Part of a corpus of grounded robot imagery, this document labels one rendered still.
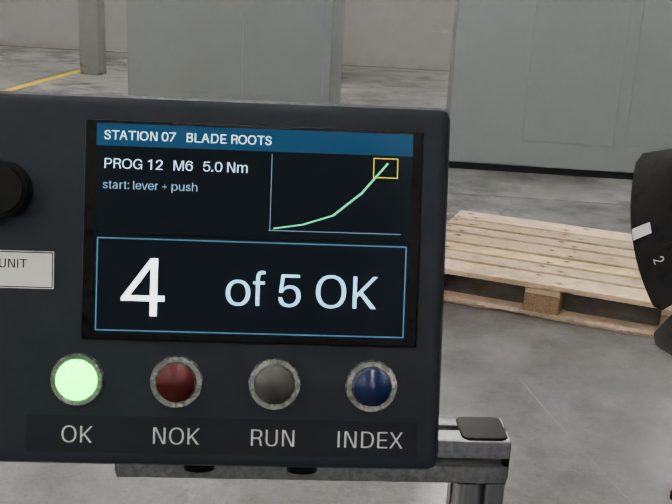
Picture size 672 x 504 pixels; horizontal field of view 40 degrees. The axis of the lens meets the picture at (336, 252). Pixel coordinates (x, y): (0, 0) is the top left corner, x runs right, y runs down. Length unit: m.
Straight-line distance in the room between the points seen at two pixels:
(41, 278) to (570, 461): 2.40
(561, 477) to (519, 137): 4.13
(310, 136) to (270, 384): 0.13
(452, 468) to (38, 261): 0.27
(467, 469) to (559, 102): 6.01
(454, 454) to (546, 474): 2.13
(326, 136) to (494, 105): 6.04
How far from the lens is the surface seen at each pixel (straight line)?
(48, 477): 2.62
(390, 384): 0.48
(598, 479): 2.73
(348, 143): 0.47
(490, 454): 0.58
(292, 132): 0.47
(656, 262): 1.29
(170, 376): 0.47
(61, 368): 0.49
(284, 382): 0.47
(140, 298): 0.48
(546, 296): 3.80
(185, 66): 8.30
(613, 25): 6.54
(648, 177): 1.33
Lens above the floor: 1.32
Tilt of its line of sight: 17 degrees down
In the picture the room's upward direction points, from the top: 3 degrees clockwise
